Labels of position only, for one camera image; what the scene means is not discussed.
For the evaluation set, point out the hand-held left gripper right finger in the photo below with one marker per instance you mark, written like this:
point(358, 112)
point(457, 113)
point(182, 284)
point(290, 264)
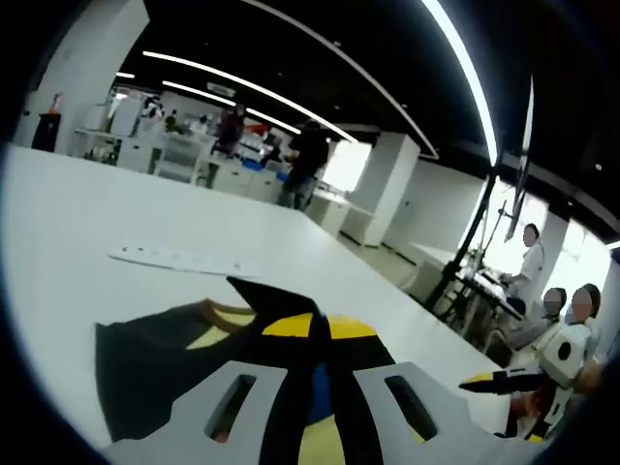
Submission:
point(378, 436)

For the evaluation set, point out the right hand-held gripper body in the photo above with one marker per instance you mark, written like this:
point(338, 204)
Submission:
point(562, 358)

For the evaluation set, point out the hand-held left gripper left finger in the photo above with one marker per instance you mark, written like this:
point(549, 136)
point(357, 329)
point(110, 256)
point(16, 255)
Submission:
point(203, 436)

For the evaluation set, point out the yellow garment grey blue sleeves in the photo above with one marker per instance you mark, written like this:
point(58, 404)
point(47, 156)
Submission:
point(145, 349)

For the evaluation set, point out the black desk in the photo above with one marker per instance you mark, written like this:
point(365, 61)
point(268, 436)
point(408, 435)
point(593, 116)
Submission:
point(484, 286)

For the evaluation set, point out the black stand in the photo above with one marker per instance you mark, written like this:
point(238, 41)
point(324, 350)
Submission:
point(450, 278)

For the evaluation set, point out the white perforated strip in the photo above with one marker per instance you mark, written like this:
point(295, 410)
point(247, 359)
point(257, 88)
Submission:
point(184, 261)

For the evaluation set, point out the white counter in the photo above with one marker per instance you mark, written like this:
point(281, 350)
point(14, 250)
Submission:
point(334, 213)

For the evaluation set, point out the white square pillar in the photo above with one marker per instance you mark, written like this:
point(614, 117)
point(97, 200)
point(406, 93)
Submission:
point(382, 184)
point(87, 63)

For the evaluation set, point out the white cabinet row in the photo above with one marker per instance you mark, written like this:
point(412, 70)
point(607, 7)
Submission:
point(257, 181)

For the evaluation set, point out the blue bin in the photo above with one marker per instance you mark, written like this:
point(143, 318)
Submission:
point(252, 164)

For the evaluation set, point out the white metal cart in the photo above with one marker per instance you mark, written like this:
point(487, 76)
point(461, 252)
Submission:
point(181, 157)

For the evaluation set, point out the wide ceiling light strip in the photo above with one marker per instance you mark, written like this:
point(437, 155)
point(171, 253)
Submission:
point(472, 77)

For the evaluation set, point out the short thin ceiling light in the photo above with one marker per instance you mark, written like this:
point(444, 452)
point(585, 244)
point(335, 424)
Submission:
point(194, 90)

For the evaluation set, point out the ceiling air vent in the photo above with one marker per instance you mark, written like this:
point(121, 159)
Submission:
point(222, 88)

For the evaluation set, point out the long thin ceiling light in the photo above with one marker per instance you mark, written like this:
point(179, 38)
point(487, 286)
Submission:
point(232, 76)

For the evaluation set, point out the small orange object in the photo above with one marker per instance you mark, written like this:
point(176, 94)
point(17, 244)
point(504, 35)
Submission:
point(57, 104)

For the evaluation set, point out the black pedestal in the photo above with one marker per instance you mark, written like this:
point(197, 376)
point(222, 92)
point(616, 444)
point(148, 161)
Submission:
point(46, 133)

